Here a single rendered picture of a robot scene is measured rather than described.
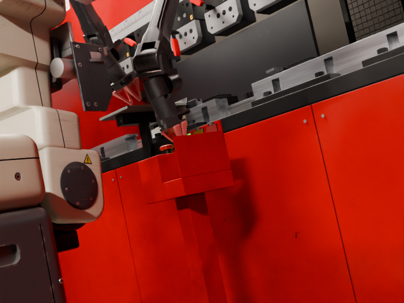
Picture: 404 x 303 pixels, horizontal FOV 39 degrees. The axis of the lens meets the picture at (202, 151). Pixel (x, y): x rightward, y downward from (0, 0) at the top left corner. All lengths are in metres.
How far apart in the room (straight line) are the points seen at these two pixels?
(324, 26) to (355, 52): 2.10
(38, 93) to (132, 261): 1.11
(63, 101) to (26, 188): 1.98
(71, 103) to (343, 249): 1.78
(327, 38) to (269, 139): 2.10
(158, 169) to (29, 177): 0.60
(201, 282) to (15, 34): 0.76
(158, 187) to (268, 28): 1.18
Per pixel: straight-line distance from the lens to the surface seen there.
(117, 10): 2.40
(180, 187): 1.43
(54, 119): 1.25
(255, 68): 2.54
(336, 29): 3.67
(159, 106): 1.47
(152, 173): 1.53
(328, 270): 1.60
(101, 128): 2.99
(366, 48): 1.60
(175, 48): 2.04
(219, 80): 2.70
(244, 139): 1.71
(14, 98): 1.27
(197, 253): 1.51
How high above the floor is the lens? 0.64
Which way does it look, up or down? 5 degrees up
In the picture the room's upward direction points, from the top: 12 degrees counter-clockwise
